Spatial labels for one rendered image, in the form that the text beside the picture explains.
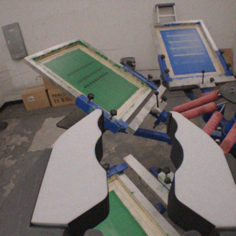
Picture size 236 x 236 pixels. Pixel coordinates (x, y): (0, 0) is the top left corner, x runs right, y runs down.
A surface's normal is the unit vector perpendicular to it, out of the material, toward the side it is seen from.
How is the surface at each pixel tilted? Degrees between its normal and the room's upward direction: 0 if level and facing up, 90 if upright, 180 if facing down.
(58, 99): 90
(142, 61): 90
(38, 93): 88
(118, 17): 90
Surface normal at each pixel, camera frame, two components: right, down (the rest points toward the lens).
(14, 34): 0.00, 0.54
